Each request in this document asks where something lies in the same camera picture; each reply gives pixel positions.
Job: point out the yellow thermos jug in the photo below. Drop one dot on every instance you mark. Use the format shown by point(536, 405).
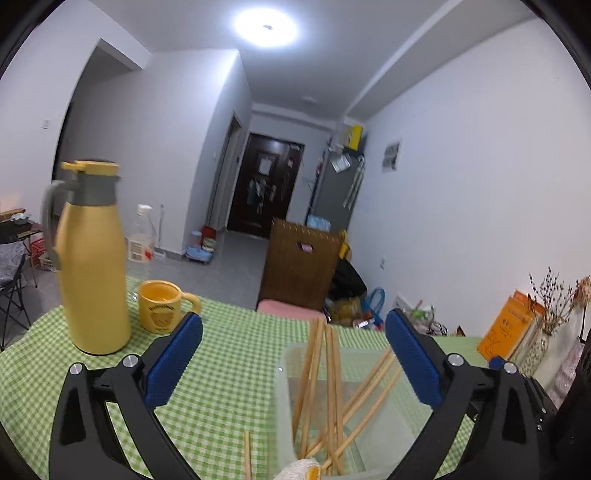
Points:
point(84, 240)

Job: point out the brown wooden chair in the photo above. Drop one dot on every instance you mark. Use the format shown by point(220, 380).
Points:
point(300, 264)

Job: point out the red basket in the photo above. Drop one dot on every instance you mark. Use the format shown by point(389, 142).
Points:
point(39, 255)

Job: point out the green checkered tablecloth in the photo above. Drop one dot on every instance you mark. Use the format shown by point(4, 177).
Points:
point(225, 391)

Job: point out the dark entrance door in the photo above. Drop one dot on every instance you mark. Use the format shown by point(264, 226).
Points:
point(265, 184)

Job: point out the black folding chair with clothes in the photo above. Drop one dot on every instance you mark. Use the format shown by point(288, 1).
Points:
point(15, 252)

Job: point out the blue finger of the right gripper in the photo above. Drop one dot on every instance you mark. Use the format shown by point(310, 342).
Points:
point(496, 363)

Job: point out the ceiling lamp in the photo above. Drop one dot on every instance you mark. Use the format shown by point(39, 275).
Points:
point(266, 27)

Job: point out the wall electrical panel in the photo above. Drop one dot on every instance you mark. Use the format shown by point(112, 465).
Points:
point(391, 156)

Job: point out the white gloved hand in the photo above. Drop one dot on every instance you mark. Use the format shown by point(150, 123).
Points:
point(302, 469)

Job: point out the clear plastic water bottle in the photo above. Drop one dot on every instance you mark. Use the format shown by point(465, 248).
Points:
point(140, 245)

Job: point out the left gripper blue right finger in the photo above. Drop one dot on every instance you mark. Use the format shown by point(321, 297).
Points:
point(419, 356)

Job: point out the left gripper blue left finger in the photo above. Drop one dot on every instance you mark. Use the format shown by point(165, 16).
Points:
point(167, 357)

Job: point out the wooden chopstick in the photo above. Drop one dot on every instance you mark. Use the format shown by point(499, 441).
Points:
point(338, 432)
point(369, 378)
point(320, 440)
point(247, 456)
point(363, 451)
point(329, 358)
point(309, 396)
point(305, 375)

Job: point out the grey refrigerator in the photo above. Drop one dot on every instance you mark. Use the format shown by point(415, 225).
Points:
point(336, 187)

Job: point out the yellow bear mug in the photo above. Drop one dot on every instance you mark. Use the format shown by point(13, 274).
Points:
point(159, 305)

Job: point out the clear plastic container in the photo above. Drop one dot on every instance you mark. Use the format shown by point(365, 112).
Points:
point(283, 449)

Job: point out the floral vase with twigs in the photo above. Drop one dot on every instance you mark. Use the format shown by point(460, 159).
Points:
point(557, 302)

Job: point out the yellow box on fridge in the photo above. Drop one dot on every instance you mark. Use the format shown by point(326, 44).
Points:
point(354, 135)

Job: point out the orange books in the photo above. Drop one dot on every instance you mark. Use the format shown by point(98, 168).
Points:
point(510, 327)

